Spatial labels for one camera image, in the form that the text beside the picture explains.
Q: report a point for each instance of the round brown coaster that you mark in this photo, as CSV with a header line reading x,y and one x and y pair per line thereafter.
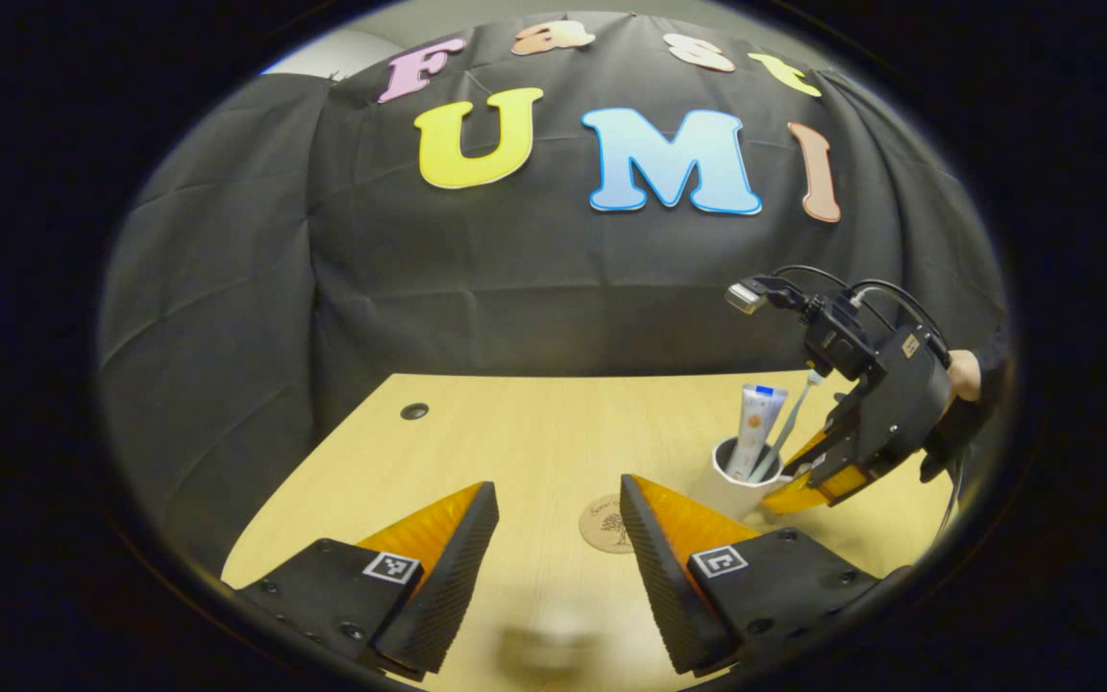
x,y
602,527

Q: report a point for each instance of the black backdrop cloth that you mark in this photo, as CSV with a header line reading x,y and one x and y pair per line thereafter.
x,y
227,288

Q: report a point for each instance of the white toothbrush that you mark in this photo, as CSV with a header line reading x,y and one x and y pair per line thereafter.
x,y
794,413

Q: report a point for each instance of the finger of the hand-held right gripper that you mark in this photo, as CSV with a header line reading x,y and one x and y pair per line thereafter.
x,y
837,476

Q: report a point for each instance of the wooden desktop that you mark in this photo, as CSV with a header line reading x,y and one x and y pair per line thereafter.
x,y
534,452

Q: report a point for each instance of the white toothpaste tube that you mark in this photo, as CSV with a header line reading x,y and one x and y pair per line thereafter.
x,y
755,423

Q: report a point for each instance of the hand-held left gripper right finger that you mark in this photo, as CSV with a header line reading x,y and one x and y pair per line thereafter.
x,y
664,586

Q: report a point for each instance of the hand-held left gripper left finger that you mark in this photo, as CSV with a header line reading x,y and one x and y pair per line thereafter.
x,y
448,596

